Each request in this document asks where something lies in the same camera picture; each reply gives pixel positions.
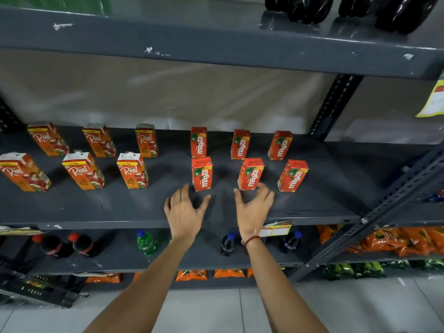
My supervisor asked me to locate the person's right hand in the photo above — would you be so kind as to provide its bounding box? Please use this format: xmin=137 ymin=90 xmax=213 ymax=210
xmin=233 ymin=182 xmax=275 ymax=240

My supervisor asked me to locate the person's left hand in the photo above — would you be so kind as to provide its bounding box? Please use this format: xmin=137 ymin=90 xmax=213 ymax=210
xmin=164 ymin=184 xmax=211 ymax=241

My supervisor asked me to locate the dark cola bottle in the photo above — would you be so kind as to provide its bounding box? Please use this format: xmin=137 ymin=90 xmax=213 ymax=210
xmin=338 ymin=0 xmax=375 ymax=18
xmin=287 ymin=0 xmax=336 ymax=25
xmin=265 ymin=0 xmax=290 ymax=12
xmin=375 ymin=0 xmax=441 ymax=35

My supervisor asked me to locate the dark bottle with blue cap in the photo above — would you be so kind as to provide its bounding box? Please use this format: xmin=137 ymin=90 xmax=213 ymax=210
xmin=280 ymin=231 xmax=302 ymax=254
xmin=221 ymin=233 xmax=240 ymax=257

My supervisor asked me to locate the group of red mango cartons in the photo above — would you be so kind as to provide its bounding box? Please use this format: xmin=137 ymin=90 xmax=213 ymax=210
xmin=190 ymin=127 xmax=310 ymax=193

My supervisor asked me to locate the person's left forearm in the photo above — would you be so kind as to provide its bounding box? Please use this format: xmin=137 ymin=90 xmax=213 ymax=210
xmin=83 ymin=236 xmax=197 ymax=333

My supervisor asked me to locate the pile of orange snack packets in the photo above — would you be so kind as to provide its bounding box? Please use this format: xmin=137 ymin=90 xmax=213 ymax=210
xmin=316 ymin=225 xmax=444 ymax=258

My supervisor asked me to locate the person's right forearm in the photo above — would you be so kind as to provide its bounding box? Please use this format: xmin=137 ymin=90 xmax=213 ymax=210
xmin=243 ymin=235 xmax=329 ymax=333

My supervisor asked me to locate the yellow hanging price label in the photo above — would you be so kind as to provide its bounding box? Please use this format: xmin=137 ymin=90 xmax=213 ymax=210
xmin=416 ymin=71 xmax=444 ymax=118

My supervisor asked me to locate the row of green snack packets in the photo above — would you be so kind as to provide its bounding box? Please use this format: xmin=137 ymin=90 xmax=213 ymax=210
xmin=321 ymin=259 xmax=444 ymax=281

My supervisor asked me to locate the row of green bottles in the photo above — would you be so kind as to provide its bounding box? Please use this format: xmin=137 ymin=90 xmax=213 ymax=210
xmin=0 ymin=0 xmax=112 ymax=16

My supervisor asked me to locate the grey metal shelf rack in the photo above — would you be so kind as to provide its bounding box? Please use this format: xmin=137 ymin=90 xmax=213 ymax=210
xmin=0 ymin=0 xmax=444 ymax=295
xmin=290 ymin=135 xmax=444 ymax=283

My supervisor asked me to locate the group of white-topped juice cartons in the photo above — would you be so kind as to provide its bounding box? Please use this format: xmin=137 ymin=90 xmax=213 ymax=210
xmin=0 ymin=122 xmax=159 ymax=193

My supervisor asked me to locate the red-capped cola bottle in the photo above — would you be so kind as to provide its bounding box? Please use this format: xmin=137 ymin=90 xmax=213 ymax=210
xmin=68 ymin=233 xmax=100 ymax=258
xmin=32 ymin=234 xmax=74 ymax=259

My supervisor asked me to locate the yellow shelf edge label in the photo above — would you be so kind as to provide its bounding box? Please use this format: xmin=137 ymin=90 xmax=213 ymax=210
xmin=260 ymin=221 xmax=293 ymax=238
xmin=0 ymin=226 xmax=44 ymax=236

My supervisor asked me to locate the green bottle with blue cap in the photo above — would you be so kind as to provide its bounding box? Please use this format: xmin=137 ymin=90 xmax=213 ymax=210
xmin=136 ymin=230 xmax=159 ymax=256

